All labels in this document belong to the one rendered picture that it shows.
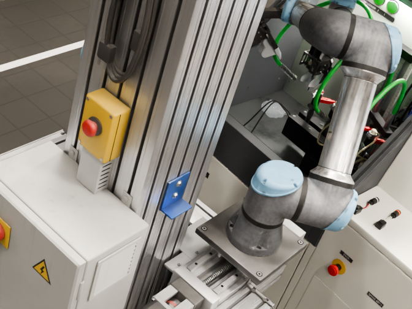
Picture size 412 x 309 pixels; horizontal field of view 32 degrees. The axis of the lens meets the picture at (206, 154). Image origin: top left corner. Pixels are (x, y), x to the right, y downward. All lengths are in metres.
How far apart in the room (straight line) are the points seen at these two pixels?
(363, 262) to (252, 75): 0.88
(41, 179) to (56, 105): 2.32
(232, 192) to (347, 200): 0.80
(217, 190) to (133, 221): 1.05
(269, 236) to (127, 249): 0.44
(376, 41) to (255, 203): 0.49
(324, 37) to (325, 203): 0.41
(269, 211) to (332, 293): 0.66
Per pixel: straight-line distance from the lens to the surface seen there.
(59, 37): 4.53
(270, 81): 2.88
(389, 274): 2.24
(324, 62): 2.38
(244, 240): 1.87
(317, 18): 1.84
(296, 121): 2.55
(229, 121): 2.47
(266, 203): 1.79
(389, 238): 2.24
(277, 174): 1.79
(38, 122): 3.81
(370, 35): 1.82
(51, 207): 1.58
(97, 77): 1.55
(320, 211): 1.81
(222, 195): 2.59
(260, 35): 2.35
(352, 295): 2.36
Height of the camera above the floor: 2.32
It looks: 37 degrees down
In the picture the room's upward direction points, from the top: 19 degrees clockwise
